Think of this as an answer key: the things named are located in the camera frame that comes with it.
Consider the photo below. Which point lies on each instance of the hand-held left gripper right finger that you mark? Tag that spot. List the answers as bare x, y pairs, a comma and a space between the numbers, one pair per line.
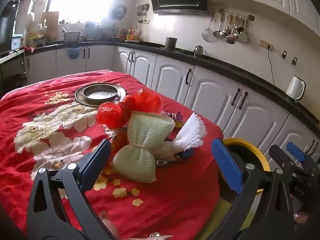
227, 165

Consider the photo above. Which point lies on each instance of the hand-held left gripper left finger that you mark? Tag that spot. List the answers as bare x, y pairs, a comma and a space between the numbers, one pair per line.
92, 167

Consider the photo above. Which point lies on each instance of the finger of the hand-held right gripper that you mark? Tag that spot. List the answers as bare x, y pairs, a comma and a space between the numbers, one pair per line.
296, 152
281, 156

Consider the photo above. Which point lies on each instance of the yellow rimmed black bin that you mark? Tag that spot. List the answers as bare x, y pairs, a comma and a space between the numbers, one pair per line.
250, 146

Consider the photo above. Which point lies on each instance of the dark blue wrapper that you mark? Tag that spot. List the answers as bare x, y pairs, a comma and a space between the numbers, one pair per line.
188, 153

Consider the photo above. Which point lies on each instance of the green mesh cloth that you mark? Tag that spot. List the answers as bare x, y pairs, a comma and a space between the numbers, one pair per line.
140, 155

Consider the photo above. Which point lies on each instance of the white foam fruit net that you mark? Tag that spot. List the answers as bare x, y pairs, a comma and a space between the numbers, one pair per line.
190, 132

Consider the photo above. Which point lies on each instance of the red plastic bag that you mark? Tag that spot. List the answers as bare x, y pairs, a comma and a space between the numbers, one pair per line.
112, 115

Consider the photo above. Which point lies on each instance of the snack bar wrapper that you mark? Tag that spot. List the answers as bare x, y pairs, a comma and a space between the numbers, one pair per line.
167, 161

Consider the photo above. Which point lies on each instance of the small yellow box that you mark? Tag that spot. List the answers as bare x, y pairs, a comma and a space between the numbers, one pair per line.
178, 124

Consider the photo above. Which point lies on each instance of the purple candy wrapper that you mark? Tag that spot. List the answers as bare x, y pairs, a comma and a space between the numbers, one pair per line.
175, 116

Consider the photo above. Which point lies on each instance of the pale wrapper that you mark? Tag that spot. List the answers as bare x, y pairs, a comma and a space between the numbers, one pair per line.
115, 99

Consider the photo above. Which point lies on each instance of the person's right hand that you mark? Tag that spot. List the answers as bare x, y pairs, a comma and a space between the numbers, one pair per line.
301, 217

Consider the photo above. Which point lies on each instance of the person's left hand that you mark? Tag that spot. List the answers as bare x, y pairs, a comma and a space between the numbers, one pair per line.
112, 227

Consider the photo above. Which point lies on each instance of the white electric kettle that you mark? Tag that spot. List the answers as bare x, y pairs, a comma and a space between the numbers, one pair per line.
295, 88

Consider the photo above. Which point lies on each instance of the red floral blanket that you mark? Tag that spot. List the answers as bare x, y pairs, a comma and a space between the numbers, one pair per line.
150, 205

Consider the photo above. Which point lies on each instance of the metal plate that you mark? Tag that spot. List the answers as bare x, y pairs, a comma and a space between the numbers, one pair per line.
80, 97

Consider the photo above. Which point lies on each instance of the white lower cabinets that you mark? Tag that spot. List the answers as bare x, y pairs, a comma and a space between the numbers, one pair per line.
212, 92

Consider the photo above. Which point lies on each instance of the metal bowl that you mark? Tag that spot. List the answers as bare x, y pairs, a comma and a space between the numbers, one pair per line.
100, 93

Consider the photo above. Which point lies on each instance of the black kitchen countertop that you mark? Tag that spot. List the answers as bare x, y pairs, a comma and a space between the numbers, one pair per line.
225, 67

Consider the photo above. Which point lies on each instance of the blue hanging basket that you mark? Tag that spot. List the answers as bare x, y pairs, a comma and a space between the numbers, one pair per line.
74, 52

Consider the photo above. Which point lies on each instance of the steel teapot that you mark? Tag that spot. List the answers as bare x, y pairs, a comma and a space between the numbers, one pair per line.
198, 50

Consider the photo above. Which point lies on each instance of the row of hanging utensils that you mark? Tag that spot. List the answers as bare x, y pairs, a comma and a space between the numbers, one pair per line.
231, 33

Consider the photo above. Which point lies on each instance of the mesh strainer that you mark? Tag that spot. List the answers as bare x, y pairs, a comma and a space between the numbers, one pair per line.
208, 35

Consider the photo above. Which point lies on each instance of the steel stockpot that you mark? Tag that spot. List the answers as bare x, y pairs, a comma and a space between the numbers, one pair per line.
72, 37

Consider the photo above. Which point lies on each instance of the black canister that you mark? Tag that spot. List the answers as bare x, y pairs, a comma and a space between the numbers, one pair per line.
171, 43

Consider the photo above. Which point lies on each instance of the group of condiment bottles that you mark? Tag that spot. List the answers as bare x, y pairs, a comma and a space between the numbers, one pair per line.
130, 35

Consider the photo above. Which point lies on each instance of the pale blue box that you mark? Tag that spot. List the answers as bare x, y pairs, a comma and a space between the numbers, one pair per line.
16, 42

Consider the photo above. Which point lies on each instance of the faucet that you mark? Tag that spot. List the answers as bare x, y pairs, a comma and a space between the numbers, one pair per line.
45, 25

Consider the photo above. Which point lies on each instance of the wooden cutting board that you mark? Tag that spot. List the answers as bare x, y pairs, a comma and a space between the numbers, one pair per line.
51, 21

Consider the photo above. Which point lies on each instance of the small fan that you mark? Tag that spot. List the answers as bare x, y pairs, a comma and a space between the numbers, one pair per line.
119, 12

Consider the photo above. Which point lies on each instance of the black microwave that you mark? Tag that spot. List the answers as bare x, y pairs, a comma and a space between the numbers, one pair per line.
6, 30

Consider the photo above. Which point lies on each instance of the small hanging tool rack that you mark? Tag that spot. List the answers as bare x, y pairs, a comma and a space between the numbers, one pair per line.
143, 12

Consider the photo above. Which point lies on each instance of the window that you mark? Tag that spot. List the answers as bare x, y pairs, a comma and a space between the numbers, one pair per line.
80, 0

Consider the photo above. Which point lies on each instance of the black wall hook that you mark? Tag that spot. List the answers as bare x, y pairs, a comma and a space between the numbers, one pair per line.
284, 54
294, 61

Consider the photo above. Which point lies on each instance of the wall socket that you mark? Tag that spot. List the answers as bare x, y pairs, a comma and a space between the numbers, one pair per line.
265, 44

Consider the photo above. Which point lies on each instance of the utensil rail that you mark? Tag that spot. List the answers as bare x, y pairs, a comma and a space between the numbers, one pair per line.
251, 17

